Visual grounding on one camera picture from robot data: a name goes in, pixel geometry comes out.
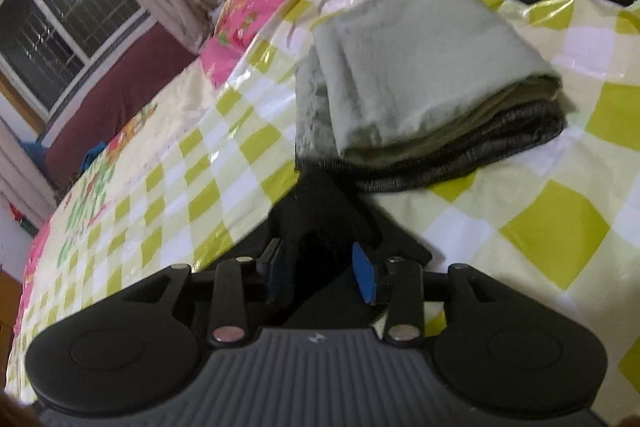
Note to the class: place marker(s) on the pink floral bedsheet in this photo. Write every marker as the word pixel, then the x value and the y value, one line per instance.
pixel 238 22

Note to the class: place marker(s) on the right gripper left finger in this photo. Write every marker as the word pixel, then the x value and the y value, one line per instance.
pixel 243 287

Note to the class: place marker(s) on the green checkered bed cover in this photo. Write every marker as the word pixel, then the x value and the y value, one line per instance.
pixel 199 167

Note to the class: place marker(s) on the window with metal grille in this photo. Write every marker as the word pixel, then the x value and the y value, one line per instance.
pixel 54 50

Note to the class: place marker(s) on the grey folded garment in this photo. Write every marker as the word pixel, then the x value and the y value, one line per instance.
pixel 393 80

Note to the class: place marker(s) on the maroon window seat cushion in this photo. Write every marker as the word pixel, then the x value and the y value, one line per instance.
pixel 137 76

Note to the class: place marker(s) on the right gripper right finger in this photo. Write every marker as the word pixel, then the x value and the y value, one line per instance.
pixel 397 283

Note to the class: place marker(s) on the dark knitted folded garment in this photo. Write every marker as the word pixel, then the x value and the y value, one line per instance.
pixel 510 132

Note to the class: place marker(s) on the black pants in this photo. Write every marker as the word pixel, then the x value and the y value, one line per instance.
pixel 318 221

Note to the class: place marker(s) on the wooden desk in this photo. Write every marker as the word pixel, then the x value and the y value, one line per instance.
pixel 10 295

